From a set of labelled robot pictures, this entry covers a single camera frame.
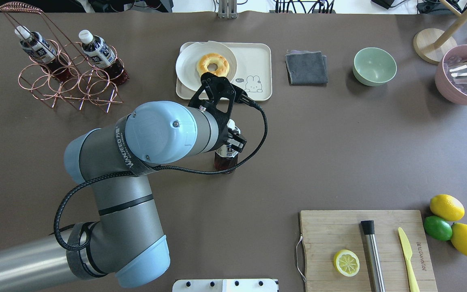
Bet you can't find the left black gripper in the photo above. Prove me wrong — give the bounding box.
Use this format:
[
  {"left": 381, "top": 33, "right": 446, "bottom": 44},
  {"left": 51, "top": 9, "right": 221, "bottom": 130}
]
[{"left": 213, "top": 112, "right": 247, "bottom": 153}]

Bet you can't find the tea bottle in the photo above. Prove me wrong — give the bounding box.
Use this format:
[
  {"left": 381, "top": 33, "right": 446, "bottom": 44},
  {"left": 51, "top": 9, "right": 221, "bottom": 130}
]
[
  {"left": 78, "top": 30, "right": 129, "bottom": 86},
  {"left": 15, "top": 26, "right": 73, "bottom": 82},
  {"left": 214, "top": 119, "right": 241, "bottom": 174}
]

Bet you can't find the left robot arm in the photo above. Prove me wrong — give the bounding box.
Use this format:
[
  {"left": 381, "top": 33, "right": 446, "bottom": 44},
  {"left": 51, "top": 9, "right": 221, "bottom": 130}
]
[{"left": 0, "top": 100, "right": 238, "bottom": 292}]

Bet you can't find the beige rabbit tray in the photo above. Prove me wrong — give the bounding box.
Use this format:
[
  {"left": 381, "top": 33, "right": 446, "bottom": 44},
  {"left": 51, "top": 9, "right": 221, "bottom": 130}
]
[{"left": 176, "top": 41, "right": 272, "bottom": 101}]

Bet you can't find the glazed donut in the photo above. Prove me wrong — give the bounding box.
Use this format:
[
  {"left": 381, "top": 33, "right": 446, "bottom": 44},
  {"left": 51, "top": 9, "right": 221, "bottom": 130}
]
[{"left": 196, "top": 53, "right": 230, "bottom": 77}]

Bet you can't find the white plate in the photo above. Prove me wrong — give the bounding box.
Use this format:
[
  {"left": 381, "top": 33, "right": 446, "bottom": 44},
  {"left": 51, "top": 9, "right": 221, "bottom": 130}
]
[{"left": 176, "top": 41, "right": 237, "bottom": 91}]

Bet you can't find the grey folded cloth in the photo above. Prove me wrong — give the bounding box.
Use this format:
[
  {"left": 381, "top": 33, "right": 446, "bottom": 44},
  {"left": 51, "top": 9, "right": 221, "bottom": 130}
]
[{"left": 285, "top": 50, "right": 329, "bottom": 86}]

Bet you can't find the wooden cutting board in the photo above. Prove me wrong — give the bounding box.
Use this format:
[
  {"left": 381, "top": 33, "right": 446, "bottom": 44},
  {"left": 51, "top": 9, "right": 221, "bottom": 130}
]
[{"left": 300, "top": 210, "right": 438, "bottom": 292}]

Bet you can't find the green bowl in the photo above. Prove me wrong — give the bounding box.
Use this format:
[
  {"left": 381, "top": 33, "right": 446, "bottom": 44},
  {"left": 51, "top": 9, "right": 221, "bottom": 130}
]
[{"left": 352, "top": 47, "right": 397, "bottom": 86}]

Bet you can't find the half lemon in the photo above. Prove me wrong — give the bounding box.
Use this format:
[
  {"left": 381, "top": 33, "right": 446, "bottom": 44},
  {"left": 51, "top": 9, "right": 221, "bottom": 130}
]
[{"left": 332, "top": 249, "right": 360, "bottom": 277}]

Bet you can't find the steel muddler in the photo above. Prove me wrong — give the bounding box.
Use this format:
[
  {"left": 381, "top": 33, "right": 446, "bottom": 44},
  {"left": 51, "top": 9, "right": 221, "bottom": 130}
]
[{"left": 361, "top": 220, "right": 386, "bottom": 292}]

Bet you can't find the yellow plastic knife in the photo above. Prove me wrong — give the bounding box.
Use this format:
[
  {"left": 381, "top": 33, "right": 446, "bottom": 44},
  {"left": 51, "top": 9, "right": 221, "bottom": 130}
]
[{"left": 397, "top": 227, "right": 420, "bottom": 292}]

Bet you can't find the green lime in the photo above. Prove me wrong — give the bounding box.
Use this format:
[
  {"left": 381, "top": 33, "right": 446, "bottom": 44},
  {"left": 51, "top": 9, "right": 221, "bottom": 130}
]
[{"left": 423, "top": 216, "right": 453, "bottom": 241}]

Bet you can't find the wooden cup stand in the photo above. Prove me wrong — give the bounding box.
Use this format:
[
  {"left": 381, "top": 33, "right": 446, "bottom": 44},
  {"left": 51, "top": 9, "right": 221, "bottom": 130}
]
[{"left": 413, "top": 0, "right": 467, "bottom": 65}]

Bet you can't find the upper whole lemon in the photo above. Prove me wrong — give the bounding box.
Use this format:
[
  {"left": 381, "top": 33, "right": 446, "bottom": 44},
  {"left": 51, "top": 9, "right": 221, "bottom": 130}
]
[{"left": 429, "top": 194, "right": 465, "bottom": 221}]

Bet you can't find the pink ice bowl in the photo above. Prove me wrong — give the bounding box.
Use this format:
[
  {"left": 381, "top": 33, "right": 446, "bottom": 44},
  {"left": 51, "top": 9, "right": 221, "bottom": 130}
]
[{"left": 435, "top": 45, "right": 467, "bottom": 105}]

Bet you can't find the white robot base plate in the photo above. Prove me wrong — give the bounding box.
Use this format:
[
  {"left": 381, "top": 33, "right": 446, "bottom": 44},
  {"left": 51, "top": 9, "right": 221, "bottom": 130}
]
[{"left": 172, "top": 278, "right": 279, "bottom": 292}]

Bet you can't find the copper wire bottle rack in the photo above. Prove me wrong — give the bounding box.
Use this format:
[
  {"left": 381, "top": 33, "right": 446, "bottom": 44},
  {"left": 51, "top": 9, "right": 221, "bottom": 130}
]
[{"left": 0, "top": 1, "right": 123, "bottom": 113}]

